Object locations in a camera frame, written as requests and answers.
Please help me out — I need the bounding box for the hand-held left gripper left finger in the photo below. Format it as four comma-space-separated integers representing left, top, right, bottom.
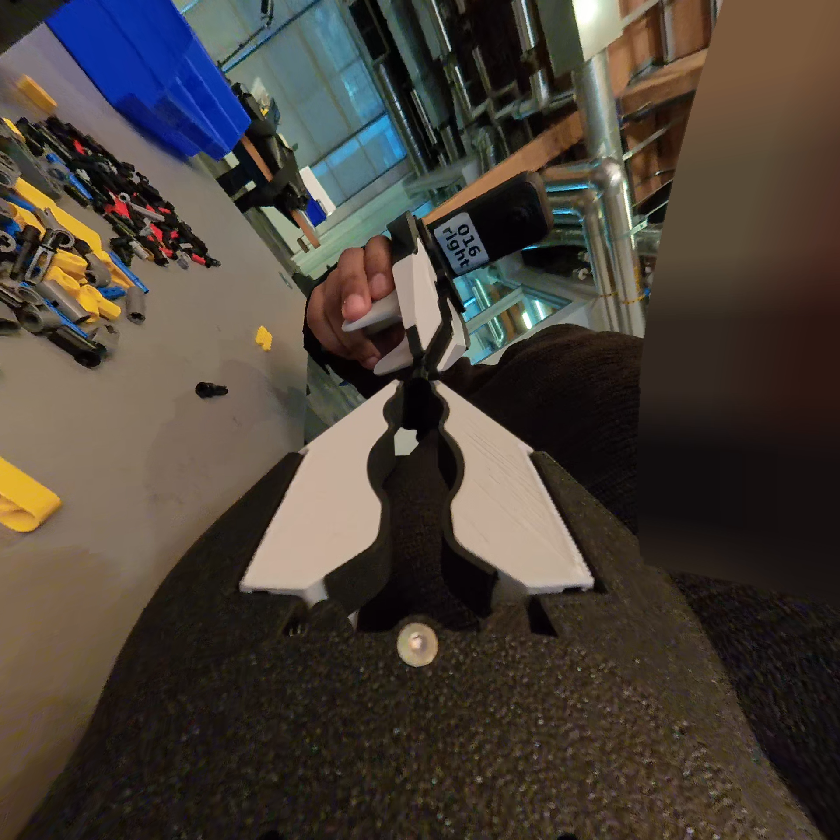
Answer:
240, 381, 409, 616

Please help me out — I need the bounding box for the small yellow bush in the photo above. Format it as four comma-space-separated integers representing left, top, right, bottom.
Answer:
14, 73, 59, 111

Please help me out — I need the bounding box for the pile of black red pins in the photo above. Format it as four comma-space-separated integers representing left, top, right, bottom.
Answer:
16, 117, 221, 270

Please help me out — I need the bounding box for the person's right hand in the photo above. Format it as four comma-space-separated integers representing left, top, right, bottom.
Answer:
305, 235, 409, 368

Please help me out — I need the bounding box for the blue storage bin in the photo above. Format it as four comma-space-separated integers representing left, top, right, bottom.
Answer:
45, 0, 252, 160

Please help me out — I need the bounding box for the pile of mixed building pieces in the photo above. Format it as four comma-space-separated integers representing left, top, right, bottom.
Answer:
0, 118, 148, 368

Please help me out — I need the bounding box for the person's dark knit sweater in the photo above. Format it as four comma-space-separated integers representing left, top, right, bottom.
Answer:
387, 325, 840, 840

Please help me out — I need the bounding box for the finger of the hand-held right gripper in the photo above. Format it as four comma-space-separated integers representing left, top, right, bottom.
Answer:
395, 251, 443, 350
428, 310, 472, 375

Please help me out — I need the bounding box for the yellow flat beam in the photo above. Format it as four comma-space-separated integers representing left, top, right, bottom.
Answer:
0, 456, 63, 532

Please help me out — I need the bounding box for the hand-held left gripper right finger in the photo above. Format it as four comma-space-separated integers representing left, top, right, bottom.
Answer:
432, 382, 596, 619

